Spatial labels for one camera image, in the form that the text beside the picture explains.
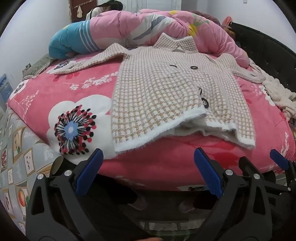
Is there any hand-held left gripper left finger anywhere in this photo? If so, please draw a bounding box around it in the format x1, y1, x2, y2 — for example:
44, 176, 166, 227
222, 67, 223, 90
25, 148, 104, 241

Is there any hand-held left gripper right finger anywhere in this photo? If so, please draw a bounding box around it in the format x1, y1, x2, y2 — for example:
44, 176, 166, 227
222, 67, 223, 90
194, 148, 275, 241

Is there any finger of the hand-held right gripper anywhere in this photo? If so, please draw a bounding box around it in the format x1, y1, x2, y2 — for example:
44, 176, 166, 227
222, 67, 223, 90
269, 149, 296, 193
238, 156, 290, 192

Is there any beige houndstooth coat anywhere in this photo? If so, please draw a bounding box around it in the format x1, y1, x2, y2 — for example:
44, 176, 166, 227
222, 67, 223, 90
54, 32, 265, 154

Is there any pink floral blanket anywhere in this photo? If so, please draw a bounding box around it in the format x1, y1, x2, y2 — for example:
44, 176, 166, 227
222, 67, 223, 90
7, 52, 296, 192

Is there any white fluffy garment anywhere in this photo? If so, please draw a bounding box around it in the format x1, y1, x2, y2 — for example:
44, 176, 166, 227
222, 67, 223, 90
248, 61, 296, 121

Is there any grey fruit print bedsheet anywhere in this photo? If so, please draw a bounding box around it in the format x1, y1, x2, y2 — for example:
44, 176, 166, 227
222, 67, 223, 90
0, 108, 64, 234

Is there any black padded headboard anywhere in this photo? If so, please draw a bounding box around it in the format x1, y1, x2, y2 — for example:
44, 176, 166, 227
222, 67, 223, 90
231, 22, 296, 93

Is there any grey folded cloth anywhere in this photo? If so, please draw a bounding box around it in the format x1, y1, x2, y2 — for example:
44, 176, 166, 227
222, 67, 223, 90
22, 54, 57, 78

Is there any blue packet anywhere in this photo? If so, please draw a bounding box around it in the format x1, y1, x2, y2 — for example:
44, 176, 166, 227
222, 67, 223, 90
0, 74, 12, 101

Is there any pink floral quilt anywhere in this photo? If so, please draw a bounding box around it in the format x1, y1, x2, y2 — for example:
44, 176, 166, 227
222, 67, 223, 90
48, 9, 251, 67

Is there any brown wooden door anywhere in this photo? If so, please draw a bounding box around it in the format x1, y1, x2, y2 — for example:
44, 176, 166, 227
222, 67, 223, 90
69, 0, 100, 24

